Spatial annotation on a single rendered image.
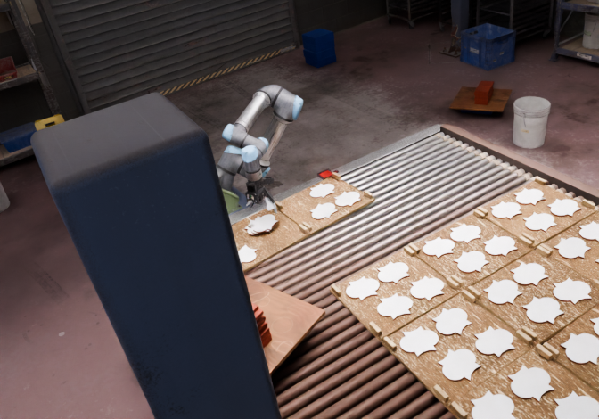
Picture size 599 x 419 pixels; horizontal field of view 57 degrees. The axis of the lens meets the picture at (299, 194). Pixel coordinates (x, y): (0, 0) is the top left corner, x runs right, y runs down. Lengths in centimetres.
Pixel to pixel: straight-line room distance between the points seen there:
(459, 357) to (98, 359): 241
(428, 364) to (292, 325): 50
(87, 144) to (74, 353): 358
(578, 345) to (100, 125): 197
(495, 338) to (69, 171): 193
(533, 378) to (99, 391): 247
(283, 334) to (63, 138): 174
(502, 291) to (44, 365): 283
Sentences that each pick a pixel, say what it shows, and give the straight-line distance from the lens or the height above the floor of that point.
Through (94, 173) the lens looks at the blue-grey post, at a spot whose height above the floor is 240.
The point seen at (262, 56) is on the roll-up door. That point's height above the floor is 6.
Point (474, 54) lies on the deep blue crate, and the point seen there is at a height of 14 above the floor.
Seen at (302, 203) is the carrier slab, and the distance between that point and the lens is 289.
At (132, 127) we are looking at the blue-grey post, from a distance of 38.
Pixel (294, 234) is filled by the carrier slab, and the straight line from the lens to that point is 268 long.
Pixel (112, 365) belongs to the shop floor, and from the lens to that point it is 373.
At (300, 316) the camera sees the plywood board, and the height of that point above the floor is 104.
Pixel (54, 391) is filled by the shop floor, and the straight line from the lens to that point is 377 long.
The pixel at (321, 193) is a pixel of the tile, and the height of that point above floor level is 94.
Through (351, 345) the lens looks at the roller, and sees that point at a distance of 217.
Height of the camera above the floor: 254
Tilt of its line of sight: 33 degrees down
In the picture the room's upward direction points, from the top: 10 degrees counter-clockwise
